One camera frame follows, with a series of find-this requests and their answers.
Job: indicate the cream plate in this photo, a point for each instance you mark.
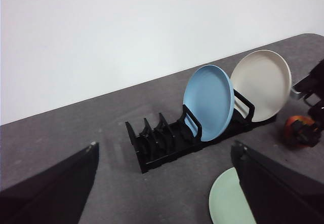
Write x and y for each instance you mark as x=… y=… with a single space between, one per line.
x=263 y=87

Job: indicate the blue plate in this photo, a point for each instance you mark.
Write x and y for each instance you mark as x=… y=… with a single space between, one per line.
x=207 y=102

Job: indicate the black plate rack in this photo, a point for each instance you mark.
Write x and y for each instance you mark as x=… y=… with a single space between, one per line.
x=162 y=155

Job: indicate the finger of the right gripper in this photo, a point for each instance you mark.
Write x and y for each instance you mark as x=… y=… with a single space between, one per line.
x=307 y=132

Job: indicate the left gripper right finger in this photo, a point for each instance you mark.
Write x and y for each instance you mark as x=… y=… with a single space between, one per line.
x=283 y=193

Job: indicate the red apple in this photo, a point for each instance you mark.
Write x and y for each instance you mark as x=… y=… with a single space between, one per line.
x=289 y=130

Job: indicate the green plate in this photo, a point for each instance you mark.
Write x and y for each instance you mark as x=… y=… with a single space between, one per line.
x=225 y=198

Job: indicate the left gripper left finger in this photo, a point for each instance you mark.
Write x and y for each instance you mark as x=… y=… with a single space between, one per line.
x=45 y=196

